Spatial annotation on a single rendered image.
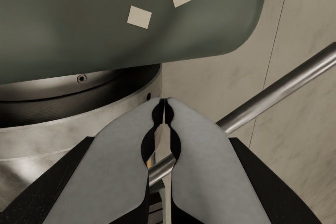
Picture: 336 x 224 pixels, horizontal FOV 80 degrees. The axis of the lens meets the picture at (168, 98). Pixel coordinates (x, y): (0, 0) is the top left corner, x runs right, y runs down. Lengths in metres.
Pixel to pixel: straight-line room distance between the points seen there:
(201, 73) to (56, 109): 1.62
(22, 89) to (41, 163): 0.08
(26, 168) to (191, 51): 0.20
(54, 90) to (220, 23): 0.18
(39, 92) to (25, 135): 0.05
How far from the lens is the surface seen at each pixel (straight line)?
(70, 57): 0.17
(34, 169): 0.25
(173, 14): 0.17
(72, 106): 0.23
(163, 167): 0.16
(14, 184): 0.27
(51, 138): 0.22
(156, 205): 0.86
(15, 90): 0.26
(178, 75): 1.69
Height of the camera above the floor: 1.41
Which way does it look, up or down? 54 degrees down
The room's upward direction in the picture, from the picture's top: 142 degrees clockwise
